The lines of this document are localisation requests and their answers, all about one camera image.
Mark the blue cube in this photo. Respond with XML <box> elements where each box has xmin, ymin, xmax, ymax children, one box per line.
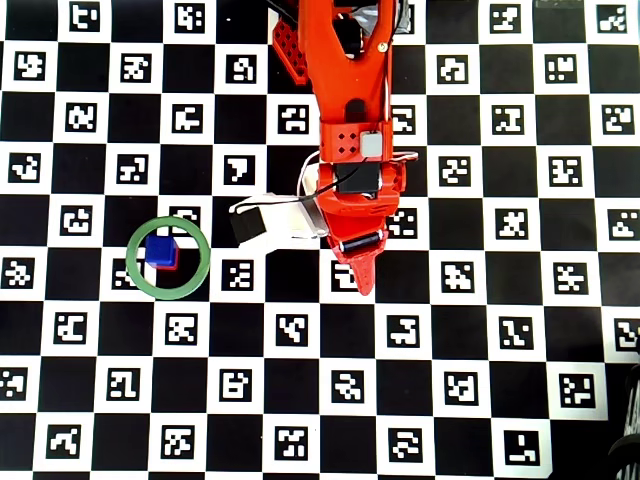
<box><xmin>144</xmin><ymin>234</ymin><xmax>179</xmax><ymax>266</ymax></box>

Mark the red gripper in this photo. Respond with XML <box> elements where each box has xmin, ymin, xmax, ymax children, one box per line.
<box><xmin>319</xmin><ymin>194</ymin><xmax>401</xmax><ymax>297</ymax></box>

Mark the green ring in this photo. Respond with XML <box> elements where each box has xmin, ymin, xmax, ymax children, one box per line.
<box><xmin>125</xmin><ymin>217</ymin><xmax>212</xmax><ymax>301</ymax></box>

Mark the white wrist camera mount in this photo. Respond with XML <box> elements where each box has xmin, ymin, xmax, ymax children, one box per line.
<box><xmin>228</xmin><ymin>192</ymin><xmax>331</xmax><ymax>249</ymax></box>

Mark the black white marker mat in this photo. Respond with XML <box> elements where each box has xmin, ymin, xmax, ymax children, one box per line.
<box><xmin>0</xmin><ymin>0</ymin><xmax>640</xmax><ymax>476</ymax></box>

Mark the black strap white print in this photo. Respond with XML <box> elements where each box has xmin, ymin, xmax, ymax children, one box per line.
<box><xmin>607</xmin><ymin>362</ymin><xmax>640</xmax><ymax>480</ymax></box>

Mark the red cube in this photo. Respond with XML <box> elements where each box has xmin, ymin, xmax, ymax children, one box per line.
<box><xmin>154</xmin><ymin>247</ymin><xmax>180</xmax><ymax>272</ymax></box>

